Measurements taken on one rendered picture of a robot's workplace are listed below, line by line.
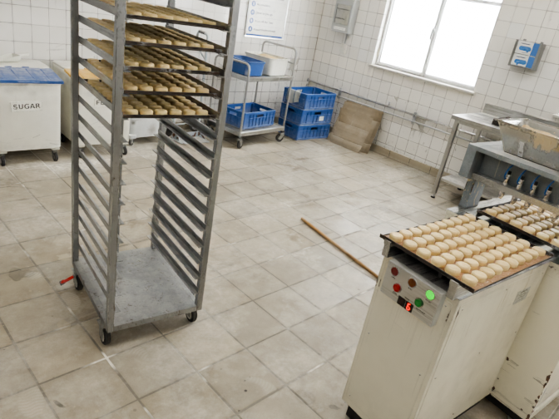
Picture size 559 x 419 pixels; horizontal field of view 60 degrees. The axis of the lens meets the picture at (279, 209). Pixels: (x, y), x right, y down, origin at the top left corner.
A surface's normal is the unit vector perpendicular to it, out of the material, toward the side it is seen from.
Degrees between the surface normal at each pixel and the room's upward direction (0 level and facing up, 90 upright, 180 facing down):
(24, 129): 91
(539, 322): 90
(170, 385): 0
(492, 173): 90
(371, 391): 90
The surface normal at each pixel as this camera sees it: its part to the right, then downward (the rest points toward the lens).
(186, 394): 0.17, -0.90
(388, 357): -0.78, 0.12
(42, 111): 0.68, 0.43
